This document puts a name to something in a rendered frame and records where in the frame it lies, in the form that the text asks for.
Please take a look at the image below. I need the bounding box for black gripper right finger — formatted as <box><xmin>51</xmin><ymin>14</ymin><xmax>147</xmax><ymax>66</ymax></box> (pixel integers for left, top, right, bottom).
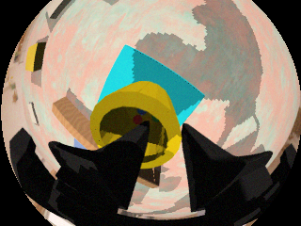
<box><xmin>181</xmin><ymin>123</ymin><xmax>274</xmax><ymax>212</ymax></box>

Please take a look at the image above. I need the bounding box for yellow rectangular block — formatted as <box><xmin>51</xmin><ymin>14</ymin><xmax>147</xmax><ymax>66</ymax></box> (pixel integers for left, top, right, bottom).
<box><xmin>25</xmin><ymin>41</ymin><xmax>46</xmax><ymax>72</ymax></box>

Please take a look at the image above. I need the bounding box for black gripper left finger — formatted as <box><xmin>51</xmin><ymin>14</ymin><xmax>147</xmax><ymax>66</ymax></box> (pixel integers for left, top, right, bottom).
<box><xmin>48</xmin><ymin>121</ymin><xmax>150</xmax><ymax>210</ymax></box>

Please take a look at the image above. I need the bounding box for beige flat rectangular box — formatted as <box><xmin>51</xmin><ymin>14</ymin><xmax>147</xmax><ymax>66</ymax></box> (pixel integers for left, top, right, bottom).
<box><xmin>46</xmin><ymin>0</ymin><xmax>71</xmax><ymax>19</ymax></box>

